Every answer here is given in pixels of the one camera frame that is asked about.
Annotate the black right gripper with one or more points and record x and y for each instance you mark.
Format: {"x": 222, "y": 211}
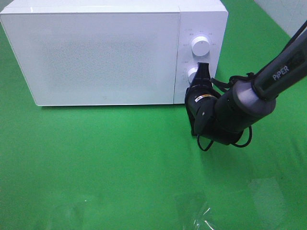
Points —
{"x": 200, "y": 100}

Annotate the white microwave door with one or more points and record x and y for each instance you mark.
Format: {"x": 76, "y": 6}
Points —
{"x": 96, "y": 59}

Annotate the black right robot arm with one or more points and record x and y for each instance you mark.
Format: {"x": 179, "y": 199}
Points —
{"x": 221, "y": 111}

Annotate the white microwave oven body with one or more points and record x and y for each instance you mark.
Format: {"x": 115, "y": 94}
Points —
{"x": 196, "y": 17}

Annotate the green table mat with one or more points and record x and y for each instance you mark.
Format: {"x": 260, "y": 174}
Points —
{"x": 139, "y": 168}

